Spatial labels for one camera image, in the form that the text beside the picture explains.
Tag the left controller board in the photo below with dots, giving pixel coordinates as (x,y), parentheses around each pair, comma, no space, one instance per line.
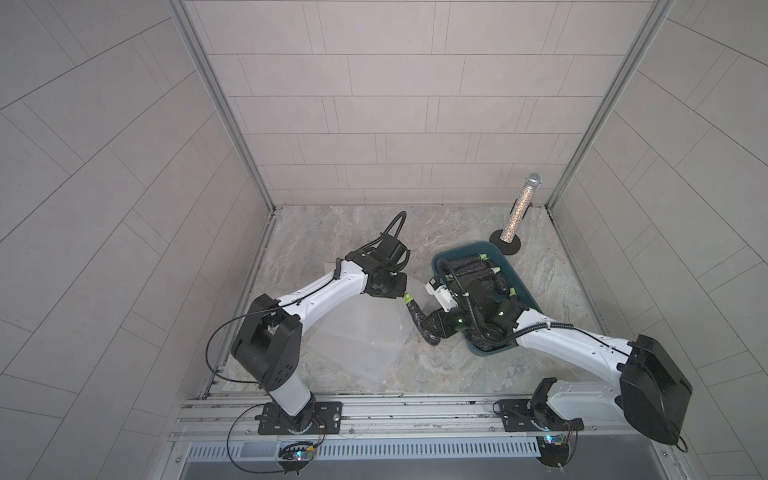
(296,456)

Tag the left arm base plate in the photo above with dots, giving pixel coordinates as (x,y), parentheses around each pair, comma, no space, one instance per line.
(316,418)

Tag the teal plastic bin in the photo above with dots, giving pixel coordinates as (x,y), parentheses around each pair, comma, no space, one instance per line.
(496,269)

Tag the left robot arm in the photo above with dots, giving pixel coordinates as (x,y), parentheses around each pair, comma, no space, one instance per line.
(269,339)

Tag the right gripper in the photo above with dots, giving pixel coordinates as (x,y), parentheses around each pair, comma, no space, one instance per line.
(439,324)

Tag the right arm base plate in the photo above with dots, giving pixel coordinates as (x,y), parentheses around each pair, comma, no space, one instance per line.
(521,415)

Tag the right controller board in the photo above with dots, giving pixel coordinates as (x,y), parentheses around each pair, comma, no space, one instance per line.
(554,451)

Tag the controller board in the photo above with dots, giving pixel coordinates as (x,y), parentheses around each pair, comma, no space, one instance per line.
(296,456)
(554,451)

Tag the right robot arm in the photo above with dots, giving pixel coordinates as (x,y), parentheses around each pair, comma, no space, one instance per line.
(637,381)

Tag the eggplant at bin back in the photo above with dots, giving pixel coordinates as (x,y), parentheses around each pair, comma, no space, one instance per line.
(459,263)

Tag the aluminium mounting rail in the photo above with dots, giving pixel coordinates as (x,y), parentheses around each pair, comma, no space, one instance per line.
(390,416)

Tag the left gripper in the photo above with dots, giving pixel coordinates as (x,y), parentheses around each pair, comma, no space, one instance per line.
(397,291)

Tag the clear zip-top bag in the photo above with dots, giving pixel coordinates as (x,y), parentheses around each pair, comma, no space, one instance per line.
(364,337)

